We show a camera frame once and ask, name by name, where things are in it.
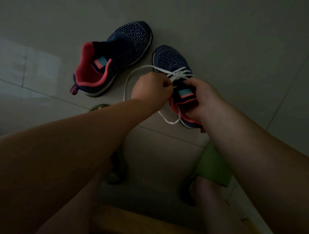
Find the person's left forearm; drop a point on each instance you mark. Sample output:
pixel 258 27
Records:
pixel 58 164

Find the green foam slipper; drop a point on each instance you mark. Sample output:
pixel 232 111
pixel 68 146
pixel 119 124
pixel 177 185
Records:
pixel 118 173
pixel 212 166

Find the person's right forearm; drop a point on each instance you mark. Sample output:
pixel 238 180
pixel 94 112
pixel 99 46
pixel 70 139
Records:
pixel 263 164

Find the person's right hand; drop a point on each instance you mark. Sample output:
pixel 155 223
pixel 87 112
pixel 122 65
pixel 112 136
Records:
pixel 205 101

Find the person's leg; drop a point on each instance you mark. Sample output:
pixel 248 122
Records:
pixel 212 205
pixel 77 205

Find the person's right leg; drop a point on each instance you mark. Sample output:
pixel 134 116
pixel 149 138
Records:
pixel 212 205

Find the person's left leg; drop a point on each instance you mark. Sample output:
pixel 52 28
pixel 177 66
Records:
pixel 77 205

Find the blue knit sneaker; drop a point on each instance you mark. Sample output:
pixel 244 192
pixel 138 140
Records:
pixel 169 57
pixel 125 43

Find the white shoelace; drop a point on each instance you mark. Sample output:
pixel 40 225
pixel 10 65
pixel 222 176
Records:
pixel 135 71

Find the person's left hand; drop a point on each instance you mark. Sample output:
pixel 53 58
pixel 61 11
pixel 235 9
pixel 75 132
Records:
pixel 150 89

